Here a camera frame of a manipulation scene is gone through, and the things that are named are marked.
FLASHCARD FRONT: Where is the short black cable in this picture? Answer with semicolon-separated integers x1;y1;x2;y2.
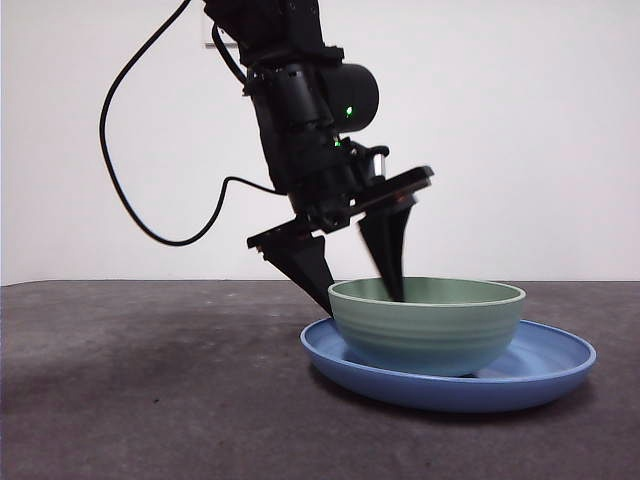
211;22;250;84

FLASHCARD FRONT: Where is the green ribbed bowl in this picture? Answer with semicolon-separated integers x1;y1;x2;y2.
327;277;528;377

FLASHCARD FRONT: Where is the white wall socket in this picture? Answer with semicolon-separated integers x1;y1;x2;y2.
203;12;241;50

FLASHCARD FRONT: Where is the blue round plate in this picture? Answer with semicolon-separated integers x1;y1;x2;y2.
299;317;598;414

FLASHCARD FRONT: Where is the long looping black cable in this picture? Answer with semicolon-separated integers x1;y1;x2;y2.
98;0;284;247

